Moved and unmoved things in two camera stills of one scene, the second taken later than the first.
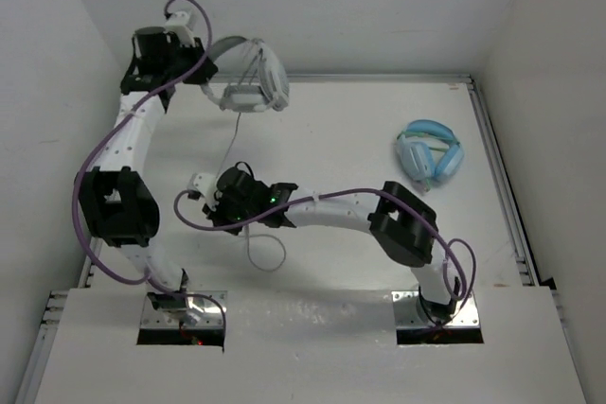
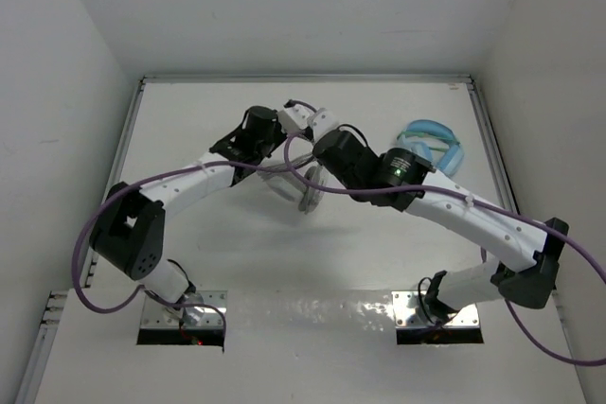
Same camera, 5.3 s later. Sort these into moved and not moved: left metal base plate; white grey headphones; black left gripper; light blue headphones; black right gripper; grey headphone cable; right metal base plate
Moved: white grey headphones; black right gripper; black left gripper; grey headphone cable
Not moved: left metal base plate; light blue headphones; right metal base plate
